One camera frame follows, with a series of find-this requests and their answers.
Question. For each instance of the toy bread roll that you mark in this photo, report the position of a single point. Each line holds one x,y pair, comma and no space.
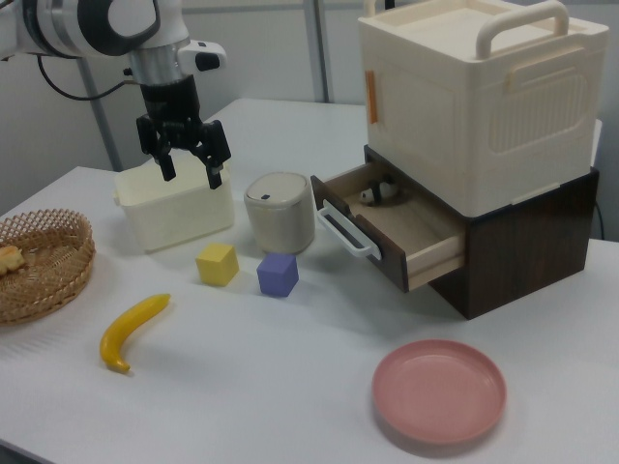
9,258

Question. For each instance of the dark wood drawer cabinet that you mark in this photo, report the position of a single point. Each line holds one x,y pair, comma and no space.
522,251

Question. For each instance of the woven wicker basket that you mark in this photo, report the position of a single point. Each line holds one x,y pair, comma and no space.
48,285

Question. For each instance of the small panda toy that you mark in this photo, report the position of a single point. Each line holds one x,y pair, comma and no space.
379,192

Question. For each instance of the yellow cube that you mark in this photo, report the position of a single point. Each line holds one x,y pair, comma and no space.
217,266

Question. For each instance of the cream open plastic container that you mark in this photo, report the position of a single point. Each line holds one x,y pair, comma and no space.
174,212

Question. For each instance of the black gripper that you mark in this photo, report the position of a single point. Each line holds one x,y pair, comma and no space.
169,111

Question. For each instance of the beige mini trash bin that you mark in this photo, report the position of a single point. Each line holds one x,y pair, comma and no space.
280,217

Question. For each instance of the purple cube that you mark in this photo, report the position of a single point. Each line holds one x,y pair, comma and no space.
276,276

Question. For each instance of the pink plate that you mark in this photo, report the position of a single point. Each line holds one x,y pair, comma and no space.
435,391

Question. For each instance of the yellow toy banana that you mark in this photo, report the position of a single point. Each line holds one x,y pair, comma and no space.
126,328

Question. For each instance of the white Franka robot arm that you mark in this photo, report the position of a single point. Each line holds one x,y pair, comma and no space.
72,24

